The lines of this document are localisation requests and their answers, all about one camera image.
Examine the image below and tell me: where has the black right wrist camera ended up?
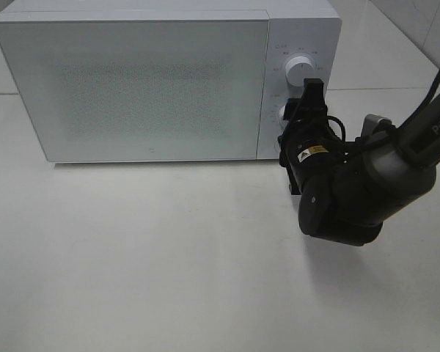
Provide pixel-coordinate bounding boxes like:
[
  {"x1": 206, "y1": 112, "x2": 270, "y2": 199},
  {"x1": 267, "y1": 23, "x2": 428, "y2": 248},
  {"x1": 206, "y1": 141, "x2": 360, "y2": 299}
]
[{"x1": 361, "y1": 114, "x2": 392, "y2": 137}]

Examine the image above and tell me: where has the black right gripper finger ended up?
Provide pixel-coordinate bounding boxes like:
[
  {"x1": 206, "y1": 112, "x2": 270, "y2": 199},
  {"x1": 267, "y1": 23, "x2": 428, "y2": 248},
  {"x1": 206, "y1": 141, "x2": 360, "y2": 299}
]
[
  {"x1": 282, "y1": 98, "x2": 301, "y2": 121},
  {"x1": 298, "y1": 78, "x2": 327, "y2": 112}
]

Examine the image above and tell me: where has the white microwave oven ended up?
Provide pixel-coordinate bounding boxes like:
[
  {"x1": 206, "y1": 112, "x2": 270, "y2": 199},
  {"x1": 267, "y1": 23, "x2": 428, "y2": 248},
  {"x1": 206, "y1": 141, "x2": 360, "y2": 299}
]
[{"x1": 0, "y1": 1, "x2": 342, "y2": 164}]

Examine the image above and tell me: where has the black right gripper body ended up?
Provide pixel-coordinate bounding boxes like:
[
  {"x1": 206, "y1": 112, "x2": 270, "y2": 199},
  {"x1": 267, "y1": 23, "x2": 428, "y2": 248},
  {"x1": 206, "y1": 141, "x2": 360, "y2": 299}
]
[{"x1": 277, "y1": 108, "x2": 348, "y2": 235}]

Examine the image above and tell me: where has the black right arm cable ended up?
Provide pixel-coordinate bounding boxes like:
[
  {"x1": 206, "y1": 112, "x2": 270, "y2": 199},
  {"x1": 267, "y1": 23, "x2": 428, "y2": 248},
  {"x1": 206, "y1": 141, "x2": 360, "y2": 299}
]
[{"x1": 278, "y1": 45, "x2": 440, "y2": 166}]

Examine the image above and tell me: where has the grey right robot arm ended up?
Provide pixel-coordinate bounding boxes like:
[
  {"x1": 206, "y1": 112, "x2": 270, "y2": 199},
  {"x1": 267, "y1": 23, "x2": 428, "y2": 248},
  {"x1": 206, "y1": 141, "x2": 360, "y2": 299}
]
[{"x1": 278, "y1": 79, "x2": 440, "y2": 246}]

